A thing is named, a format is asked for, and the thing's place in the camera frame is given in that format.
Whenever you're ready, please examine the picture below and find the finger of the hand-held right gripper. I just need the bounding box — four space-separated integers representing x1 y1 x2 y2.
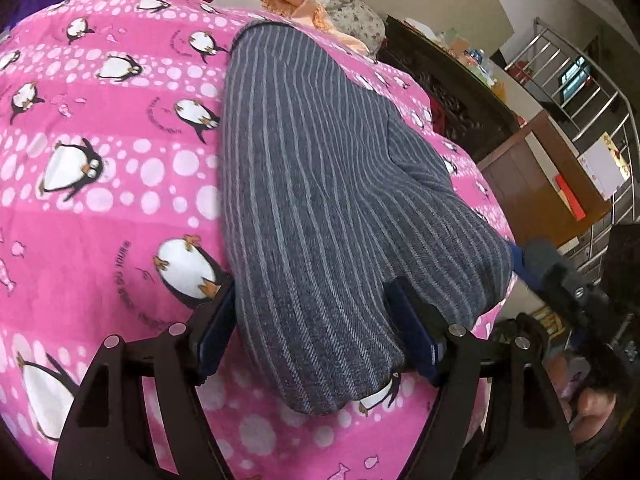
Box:
504 240 610 322

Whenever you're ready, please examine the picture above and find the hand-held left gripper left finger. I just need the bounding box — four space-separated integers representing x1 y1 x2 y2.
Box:
52 275 237 480

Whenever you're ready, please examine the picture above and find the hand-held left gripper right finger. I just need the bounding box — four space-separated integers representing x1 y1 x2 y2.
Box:
387 277 576 480

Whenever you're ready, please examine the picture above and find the grey striped garment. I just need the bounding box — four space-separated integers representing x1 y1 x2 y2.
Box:
220 22 514 416

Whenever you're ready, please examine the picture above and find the red flat box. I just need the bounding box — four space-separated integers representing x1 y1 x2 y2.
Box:
554 173 587 221

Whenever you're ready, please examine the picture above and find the brown wooden cabinet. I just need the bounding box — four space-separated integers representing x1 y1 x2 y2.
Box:
477 112 614 257

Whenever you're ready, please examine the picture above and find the white printed card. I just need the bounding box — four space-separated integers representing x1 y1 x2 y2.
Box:
577 132 631 201

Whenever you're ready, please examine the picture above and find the metal stair railing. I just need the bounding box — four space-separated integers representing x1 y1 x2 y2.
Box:
502 17 640 286

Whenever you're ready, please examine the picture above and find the person's patterned clothing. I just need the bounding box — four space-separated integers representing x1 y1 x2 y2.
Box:
547 345 634 447

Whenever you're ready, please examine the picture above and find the red cloth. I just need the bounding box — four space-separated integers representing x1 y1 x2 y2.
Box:
429 99 449 134

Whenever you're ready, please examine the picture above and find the dark wooden headboard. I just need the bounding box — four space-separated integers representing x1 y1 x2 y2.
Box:
375 15 521 164

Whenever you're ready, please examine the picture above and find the clutter of small packages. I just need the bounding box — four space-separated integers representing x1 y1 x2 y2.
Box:
405 17 507 104

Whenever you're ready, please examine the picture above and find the pink penguin print blanket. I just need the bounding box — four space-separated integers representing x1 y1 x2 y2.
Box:
0 0 517 480

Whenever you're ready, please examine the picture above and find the floral patterned pillow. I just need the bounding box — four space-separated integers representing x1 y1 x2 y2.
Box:
267 0 387 54

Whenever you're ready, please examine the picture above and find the orange cloth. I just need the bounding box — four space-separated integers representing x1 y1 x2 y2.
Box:
242 0 379 64

